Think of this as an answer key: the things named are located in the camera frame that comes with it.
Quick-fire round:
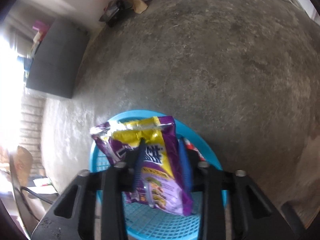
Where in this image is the grey cabinet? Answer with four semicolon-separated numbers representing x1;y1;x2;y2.
26;18;89;99

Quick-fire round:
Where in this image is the blue plastic waste basket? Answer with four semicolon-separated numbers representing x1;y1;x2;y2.
89;109;222;239

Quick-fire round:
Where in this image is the magenta bottle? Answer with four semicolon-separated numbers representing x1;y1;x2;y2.
33;21;50;32

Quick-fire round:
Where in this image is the purple snack bag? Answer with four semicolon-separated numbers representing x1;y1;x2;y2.
89;116;193;216

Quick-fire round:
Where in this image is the red white paper bag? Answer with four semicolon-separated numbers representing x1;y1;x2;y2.
183;138;206;161

